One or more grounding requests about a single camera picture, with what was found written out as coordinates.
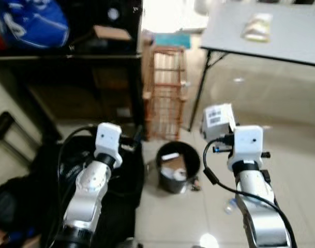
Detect clear plastic bottle blue label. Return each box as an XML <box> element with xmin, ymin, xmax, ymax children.
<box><xmin>223</xmin><ymin>198</ymin><xmax>239</xmax><ymax>215</ymax></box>

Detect flat brown cardboard box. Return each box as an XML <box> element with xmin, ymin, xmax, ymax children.
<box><xmin>93</xmin><ymin>25</ymin><xmax>133</xmax><ymax>42</ymax></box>

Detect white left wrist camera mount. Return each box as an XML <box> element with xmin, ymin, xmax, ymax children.
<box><xmin>94</xmin><ymin>122</ymin><xmax>123</xmax><ymax>162</ymax></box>

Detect brown cardboard piece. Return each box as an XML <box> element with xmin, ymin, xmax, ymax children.
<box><xmin>162</xmin><ymin>155</ymin><xmax>188</xmax><ymax>179</ymax></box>

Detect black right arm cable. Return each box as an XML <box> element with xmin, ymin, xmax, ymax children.
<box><xmin>201</xmin><ymin>135</ymin><xmax>298</xmax><ymax>248</ymax></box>

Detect grey folding table black legs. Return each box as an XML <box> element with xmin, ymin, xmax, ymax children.
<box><xmin>188</xmin><ymin>0</ymin><xmax>315</xmax><ymax>132</ymax></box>

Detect teal flat item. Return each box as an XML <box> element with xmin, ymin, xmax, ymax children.
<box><xmin>155</xmin><ymin>32</ymin><xmax>191</xmax><ymax>50</ymax></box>

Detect black shelf unit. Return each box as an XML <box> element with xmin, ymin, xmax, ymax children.
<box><xmin>0</xmin><ymin>0</ymin><xmax>145</xmax><ymax>143</ymax></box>

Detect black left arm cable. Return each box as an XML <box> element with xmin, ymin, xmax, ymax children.
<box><xmin>53</xmin><ymin>125</ymin><xmax>98</xmax><ymax>233</ymax></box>

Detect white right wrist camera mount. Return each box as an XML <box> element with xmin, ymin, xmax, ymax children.
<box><xmin>227</xmin><ymin>126</ymin><xmax>264</xmax><ymax>174</ymax></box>

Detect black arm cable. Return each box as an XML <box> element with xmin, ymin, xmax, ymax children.
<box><xmin>201</xmin><ymin>135</ymin><xmax>298</xmax><ymax>248</ymax></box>
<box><xmin>53</xmin><ymin>125</ymin><xmax>98</xmax><ymax>233</ymax></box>

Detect white box with barcode label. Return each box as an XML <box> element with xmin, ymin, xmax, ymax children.
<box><xmin>201</xmin><ymin>103</ymin><xmax>236</xmax><ymax>140</ymax></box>

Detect black backpack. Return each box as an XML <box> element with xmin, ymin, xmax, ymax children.
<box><xmin>0</xmin><ymin>176</ymin><xmax>39</xmax><ymax>233</ymax></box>

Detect brown wooden rack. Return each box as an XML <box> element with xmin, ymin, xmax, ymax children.
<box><xmin>142</xmin><ymin>44</ymin><xmax>189</xmax><ymax>142</ymax></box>

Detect large black bag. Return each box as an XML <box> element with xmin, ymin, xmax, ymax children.
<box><xmin>31</xmin><ymin>135</ymin><xmax>146</xmax><ymax>248</ymax></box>

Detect pale yellow plastic packet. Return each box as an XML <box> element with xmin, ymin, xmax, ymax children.
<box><xmin>241</xmin><ymin>13</ymin><xmax>274</xmax><ymax>43</ymax></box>

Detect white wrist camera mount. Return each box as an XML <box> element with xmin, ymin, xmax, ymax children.
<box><xmin>227</xmin><ymin>126</ymin><xmax>264</xmax><ymax>174</ymax></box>
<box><xmin>94</xmin><ymin>122</ymin><xmax>123</xmax><ymax>162</ymax></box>

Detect black round rubbish bin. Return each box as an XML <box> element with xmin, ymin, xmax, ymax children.
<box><xmin>156</xmin><ymin>141</ymin><xmax>202</xmax><ymax>194</ymax></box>

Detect blue bag white trim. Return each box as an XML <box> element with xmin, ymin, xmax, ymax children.
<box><xmin>0</xmin><ymin>0</ymin><xmax>70</xmax><ymax>50</ymax></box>

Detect crumpled white paper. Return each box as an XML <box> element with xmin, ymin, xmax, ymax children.
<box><xmin>170</xmin><ymin>168</ymin><xmax>188</xmax><ymax>181</ymax></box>

